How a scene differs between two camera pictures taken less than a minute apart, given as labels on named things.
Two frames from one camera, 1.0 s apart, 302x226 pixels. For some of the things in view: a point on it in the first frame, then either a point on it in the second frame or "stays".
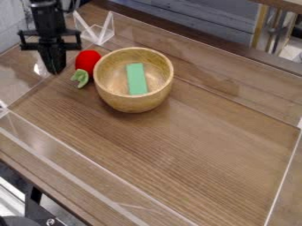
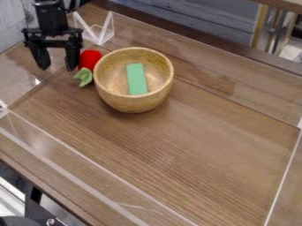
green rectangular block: x=135 y=78 stays
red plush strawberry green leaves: x=86 y=61 stays
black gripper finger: x=59 y=59 -> x=74 y=51
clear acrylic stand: x=95 y=33 stays
